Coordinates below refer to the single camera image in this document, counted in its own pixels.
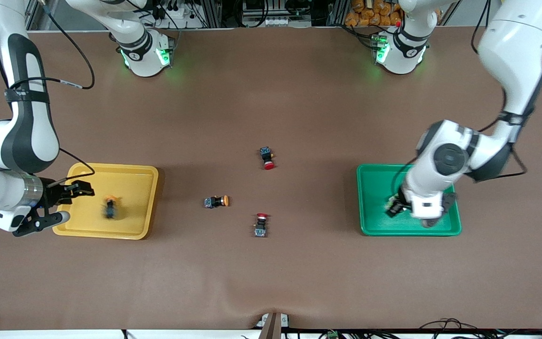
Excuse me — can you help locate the orange packaged goods pile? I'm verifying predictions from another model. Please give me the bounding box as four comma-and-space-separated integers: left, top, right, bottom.
344, 0, 403, 27

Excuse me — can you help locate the white power strip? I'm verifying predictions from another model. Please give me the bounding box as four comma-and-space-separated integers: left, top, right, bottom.
242, 17, 312, 28

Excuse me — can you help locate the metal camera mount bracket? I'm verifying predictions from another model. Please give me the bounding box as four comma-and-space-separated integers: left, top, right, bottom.
258, 312, 290, 339

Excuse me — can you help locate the yellow plastic tray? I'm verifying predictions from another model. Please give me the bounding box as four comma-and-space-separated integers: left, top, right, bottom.
53, 162, 159, 240

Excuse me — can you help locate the yellow-orange push button switch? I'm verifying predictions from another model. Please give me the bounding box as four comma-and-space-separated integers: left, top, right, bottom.
102, 194, 122, 221
204, 194, 230, 210

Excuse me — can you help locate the green plastic tray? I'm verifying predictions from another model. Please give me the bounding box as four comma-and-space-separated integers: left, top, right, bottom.
356, 164, 462, 236

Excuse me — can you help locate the brown table cover mat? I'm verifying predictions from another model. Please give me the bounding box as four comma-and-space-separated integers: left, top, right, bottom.
0, 26, 542, 330

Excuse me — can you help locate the red push button switch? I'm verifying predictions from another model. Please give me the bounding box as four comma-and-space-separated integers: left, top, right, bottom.
259, 146, 276, 170
253, 213, 270, 238

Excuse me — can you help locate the aluminium frame upright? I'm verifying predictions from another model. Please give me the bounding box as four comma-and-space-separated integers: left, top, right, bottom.
196, 0, 227, 28
326, 0, 347, 26

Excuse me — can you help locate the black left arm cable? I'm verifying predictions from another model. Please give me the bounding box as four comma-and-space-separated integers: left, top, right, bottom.
390, 0, 529, 201

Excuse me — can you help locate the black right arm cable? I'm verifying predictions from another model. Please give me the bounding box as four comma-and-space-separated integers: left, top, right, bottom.
0, 0, 96, 186

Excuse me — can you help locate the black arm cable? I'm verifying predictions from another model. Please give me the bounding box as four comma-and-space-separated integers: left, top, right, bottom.
390, 0, 529, 201
0, 0, 96, 186

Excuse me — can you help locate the black cable tangle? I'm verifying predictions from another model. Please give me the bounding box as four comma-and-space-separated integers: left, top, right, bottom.
419, 318, 542, 339

